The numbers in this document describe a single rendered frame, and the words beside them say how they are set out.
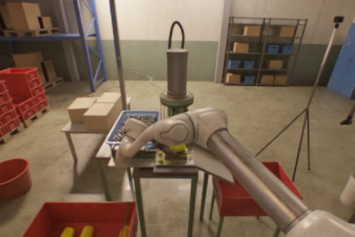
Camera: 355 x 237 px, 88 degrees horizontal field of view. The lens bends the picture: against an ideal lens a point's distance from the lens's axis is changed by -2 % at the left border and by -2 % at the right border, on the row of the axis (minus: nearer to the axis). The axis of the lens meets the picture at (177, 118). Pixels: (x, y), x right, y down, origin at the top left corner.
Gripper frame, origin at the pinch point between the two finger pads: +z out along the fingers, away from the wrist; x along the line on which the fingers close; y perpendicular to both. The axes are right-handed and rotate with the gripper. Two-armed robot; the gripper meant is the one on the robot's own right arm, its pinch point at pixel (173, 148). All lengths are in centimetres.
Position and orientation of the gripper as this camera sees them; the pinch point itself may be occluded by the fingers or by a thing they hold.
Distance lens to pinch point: 137.6
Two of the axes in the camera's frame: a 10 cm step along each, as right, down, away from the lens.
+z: 8.2, 5.0, 2.7
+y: -5.7, 7.3, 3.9
